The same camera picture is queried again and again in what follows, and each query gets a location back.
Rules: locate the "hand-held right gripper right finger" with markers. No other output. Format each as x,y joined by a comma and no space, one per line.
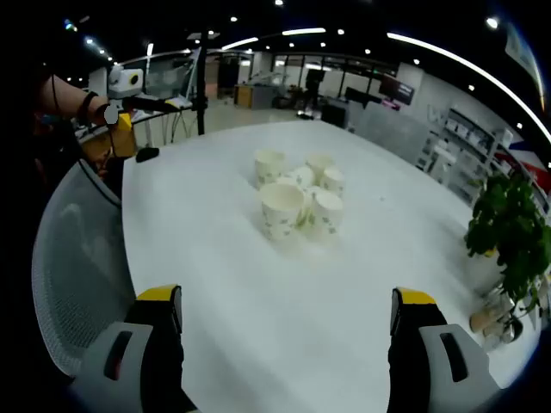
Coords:
409,344

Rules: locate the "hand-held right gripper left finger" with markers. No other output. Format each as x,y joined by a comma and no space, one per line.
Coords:
159,344

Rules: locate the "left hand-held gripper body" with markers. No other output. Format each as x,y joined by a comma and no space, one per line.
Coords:
122,84

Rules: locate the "pile of paper cups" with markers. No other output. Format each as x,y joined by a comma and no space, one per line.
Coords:
282,206

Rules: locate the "small wooden cabinet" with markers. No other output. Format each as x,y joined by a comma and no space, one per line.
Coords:
245,96
99,144

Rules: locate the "black computer mouse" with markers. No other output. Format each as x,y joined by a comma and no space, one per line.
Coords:
147,155

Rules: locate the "black stand pole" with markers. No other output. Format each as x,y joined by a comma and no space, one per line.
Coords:
200,107

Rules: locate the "white table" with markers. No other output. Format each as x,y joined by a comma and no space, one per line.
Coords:
267,310

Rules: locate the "short ceiling strip light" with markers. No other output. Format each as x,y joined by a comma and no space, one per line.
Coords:
303,31
241,42

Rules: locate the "grey mesh office chair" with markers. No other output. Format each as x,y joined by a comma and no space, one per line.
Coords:
77,258
387,129

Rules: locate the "green plant in white pot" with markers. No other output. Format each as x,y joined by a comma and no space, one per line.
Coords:
508,215

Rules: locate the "white storage shelf rack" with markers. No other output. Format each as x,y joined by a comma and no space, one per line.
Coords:
469,133

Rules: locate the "dark display screen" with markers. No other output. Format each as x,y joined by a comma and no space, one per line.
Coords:
398,90

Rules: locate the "long ceiling strip light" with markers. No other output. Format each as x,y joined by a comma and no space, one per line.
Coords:
400,37

